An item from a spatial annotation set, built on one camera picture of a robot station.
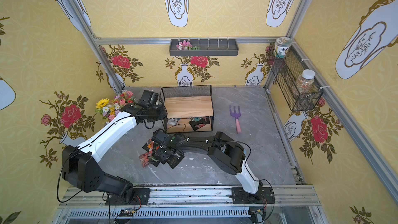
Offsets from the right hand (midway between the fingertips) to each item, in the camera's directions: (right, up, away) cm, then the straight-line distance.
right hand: (165, 146), depth 89 cm
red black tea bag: (-11, -6, -3) cm, 13 cm away
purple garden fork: (+44, +16, +15) cm, 49 cm away
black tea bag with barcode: (+6, -6, -4) cm, 9 cm away
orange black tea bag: (-10, 0, +2) cm, 10 cm away
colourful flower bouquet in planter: (-31, +22, -1) cm, 38 cm away
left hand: (-2, +20, -4) cm, 20 cm away
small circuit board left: (-15, -27, -16) cm, 34 cm away
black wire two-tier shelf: (+14, +22, +4) cm, 26 cm away
